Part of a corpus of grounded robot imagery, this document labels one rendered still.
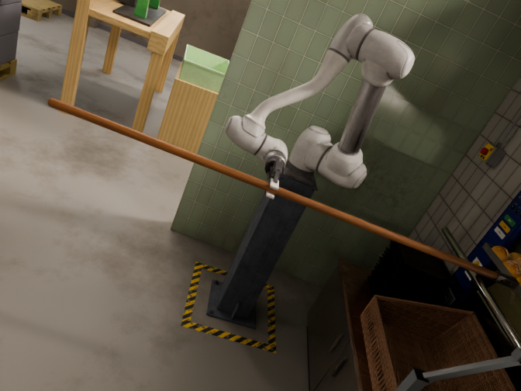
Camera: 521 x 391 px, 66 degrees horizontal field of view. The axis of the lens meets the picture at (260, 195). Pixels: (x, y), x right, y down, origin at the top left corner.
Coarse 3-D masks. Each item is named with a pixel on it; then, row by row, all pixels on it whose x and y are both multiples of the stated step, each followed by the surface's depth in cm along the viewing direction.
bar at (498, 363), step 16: (448, 240) 177; (464, 256) 164; (480, 288) 147; (496, 304) 139; (512, 336) 126; (512, 352) 123; (448, 368) 127; (464, 368) 125; (480, 368) 123; (496, 368) 123; (400, 384) 133; (416, 384) 127
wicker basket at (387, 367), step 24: (384, 312) 201; (408, 312) 199; (432, 312) 198; (456, 312) 196; (384, 336) 173; (408, 336) 204; (432, 336) 205; (456, 336) 195; (480, 336) 184; (384, 360) 166; (408, 360) 189; (432, 360) 195; (456, 360) 187; (480, 360) 177; (384, 384) 160; (432, 384) 181; (456, 384) 180; (480, 384) 170; (504, 384) 162
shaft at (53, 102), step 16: (80, 112) 133; (112, 128) 135; (128, 128) 135; (160, 144) 136; (192, 160) 138; (208, 160) 139; (240, 176) 140; (272, 192) 142; (288, 192) 142; (320, 208) 143; (368, 224) 145; (400, 240) 147; (448, 256) 149; (480, 272) 151; (496, 272) 152
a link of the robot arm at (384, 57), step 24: (360, 48) 156; (384, 48) 151; (408, 48) 152; (384, 72) 155; (408, 72) 156; (360, 96) 170; (360, 120) 176; (336, 144) 195; (360, 144) 186; (336, 168) 194; (360, 168) 193
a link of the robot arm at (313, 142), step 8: (312, 128) 202; (320, 128) 206; (304, 136) 203; (312, 136) 200; (320, 136) 200; (328, 136) 202; (296, 144) 207; (304, 144) 202; (312, 144) 201; (320, 144) 200; (328, 144) 202; (296, 152) 206; (304, 152) 203; (312, 152) 201; (320, 152) 200; (288, 160) 212; (296, 160) 207; (304, 160) 204; (312, 160) 202; (304, 168) 207; (312, 168) 205
